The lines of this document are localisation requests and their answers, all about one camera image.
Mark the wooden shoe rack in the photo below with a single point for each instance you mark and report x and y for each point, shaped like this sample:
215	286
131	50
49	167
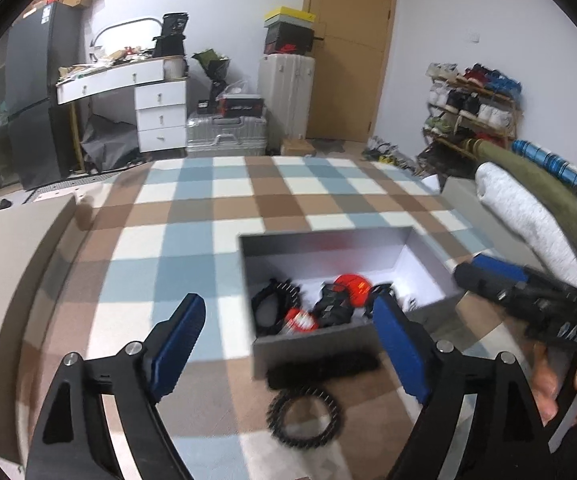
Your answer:
477	103

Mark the white pillow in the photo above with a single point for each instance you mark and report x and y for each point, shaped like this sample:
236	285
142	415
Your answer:
523	214

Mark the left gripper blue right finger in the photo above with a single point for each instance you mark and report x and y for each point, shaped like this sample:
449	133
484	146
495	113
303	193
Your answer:
430	372

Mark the black scrunchie in box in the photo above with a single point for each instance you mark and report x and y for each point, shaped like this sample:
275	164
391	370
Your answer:
271	305

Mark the yellow shoe box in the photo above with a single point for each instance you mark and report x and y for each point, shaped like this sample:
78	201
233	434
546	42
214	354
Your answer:
289	15

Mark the red round badge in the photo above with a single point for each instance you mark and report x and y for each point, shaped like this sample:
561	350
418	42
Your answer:
357	287

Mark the silver suitcase lying flat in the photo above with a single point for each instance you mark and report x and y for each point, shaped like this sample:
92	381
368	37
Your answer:
213	136

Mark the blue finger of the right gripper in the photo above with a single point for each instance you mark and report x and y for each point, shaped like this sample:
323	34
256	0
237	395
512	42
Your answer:
506	293
496	270

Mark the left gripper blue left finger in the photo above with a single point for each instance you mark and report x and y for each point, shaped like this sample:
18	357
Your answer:
147	371

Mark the white upright suitcase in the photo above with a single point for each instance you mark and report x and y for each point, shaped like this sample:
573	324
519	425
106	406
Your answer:
285	82

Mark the black red shoe box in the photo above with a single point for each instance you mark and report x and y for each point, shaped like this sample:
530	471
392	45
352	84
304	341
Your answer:
287	38

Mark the black box on suitcase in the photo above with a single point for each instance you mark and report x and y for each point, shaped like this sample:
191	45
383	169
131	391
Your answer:
233	106

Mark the black appliance on desk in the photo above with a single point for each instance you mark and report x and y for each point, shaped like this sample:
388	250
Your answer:
170	42

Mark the olive green blanket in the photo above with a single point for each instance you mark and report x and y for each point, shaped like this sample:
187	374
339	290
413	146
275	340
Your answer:
558	198

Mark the grey open cardboard box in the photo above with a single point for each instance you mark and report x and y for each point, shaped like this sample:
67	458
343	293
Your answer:
310	294

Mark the wooden door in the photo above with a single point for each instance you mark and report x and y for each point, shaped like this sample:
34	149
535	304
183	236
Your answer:
351	48

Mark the white desk with drawers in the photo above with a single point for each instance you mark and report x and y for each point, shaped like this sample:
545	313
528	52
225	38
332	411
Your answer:
160	93

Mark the large black hair claw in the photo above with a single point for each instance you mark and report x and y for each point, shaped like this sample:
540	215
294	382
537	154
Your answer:
333	307

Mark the plaid bed sheet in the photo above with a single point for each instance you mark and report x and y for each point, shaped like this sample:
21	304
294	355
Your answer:
163	230

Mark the dark grey refrigerator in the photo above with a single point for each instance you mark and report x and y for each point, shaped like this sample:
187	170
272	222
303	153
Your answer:
39	128

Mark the small red white badge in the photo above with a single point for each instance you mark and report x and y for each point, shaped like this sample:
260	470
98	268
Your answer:
298	321

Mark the blue patterned roll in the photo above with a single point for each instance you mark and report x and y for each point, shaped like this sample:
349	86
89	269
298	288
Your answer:
554	164

